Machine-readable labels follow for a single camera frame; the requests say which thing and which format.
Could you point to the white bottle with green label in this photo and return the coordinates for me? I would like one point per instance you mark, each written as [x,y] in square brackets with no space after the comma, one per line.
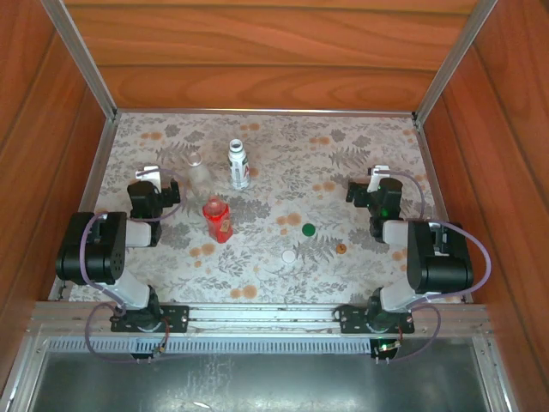
[239,169]

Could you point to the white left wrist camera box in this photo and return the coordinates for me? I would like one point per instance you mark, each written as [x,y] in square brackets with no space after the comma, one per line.
[150,173]

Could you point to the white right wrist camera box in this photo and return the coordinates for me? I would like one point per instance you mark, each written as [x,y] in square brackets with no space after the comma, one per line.
[377,173]

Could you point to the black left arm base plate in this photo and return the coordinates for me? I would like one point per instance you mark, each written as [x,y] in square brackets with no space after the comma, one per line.
[176,317]

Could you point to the small circuit board with LED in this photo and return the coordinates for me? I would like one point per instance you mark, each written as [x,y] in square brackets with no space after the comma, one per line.
[386,347]

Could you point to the red drink bottle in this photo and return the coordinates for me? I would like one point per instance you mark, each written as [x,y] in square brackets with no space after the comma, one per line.
[218,223]

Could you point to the floral patterned tablecloth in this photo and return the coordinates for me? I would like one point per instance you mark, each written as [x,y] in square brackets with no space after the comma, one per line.
[257,279]

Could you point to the gold bottle cap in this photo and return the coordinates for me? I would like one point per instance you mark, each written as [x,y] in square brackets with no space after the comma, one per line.
[341,248]

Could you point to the aluminium back frame rail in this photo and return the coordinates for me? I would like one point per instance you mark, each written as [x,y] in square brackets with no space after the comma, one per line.
[266,111]

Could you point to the clear plastic bottle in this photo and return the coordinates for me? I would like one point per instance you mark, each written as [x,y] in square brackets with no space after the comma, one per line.
[198,176]

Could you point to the green bottle cap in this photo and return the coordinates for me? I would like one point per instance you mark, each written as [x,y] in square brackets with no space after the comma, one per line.
[309,230]

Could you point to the aluminium front mounting rail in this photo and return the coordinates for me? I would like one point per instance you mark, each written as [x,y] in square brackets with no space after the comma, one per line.
[257,315]

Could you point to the white bottle cap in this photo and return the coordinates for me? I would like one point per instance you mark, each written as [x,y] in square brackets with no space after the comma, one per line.
[289,256]

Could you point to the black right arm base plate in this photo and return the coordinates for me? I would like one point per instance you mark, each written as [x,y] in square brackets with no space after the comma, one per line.
[351,319]

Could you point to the grey metal sheet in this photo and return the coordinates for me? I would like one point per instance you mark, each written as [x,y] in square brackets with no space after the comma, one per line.
[257,386]

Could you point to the aluminium lower frame rail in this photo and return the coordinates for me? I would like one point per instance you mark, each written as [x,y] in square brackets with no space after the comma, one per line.
[495,386]
[19,373]

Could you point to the aluminium frame post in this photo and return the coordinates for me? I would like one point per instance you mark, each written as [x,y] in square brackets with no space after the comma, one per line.
[454,60]
[82,60]

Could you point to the aluminium side frame rail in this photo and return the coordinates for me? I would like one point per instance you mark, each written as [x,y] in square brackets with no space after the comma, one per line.
[431,167]
[92,184]

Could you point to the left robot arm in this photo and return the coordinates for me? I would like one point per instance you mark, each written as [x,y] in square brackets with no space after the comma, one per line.
[92,253]

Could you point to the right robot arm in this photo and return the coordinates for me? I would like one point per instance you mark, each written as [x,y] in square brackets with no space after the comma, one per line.
[437,262]

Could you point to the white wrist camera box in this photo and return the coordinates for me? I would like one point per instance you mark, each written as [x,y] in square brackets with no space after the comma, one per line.
[150,173]
[377,173]

